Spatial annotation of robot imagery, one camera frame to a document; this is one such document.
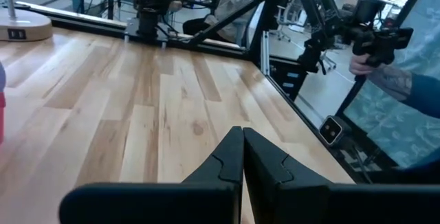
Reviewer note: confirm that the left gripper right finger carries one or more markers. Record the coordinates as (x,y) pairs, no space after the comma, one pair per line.
(309,203)

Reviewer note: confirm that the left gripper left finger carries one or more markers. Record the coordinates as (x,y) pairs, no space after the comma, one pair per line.
(172,200)

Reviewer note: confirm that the small grey table camera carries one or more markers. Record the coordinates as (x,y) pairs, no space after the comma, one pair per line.
(331,131)

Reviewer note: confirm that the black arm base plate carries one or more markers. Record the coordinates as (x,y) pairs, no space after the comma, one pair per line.
(151,38)

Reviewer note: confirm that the person's forearm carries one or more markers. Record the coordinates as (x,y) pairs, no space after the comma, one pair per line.
(405,88)

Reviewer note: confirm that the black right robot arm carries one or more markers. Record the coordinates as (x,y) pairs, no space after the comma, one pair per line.
(154,0)

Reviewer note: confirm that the pink translucent plastic bin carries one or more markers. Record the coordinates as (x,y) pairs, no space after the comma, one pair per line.
(2,117)

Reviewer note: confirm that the black drawer unit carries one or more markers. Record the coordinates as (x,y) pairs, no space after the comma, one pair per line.
(287,79)

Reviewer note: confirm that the person's hand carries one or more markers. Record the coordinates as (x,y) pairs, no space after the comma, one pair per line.
(361,66)

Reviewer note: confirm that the person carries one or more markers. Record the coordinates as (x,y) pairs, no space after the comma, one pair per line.
(230,7)

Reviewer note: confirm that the white shade wooden lamp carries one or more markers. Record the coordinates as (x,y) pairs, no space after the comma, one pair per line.
(24,24)

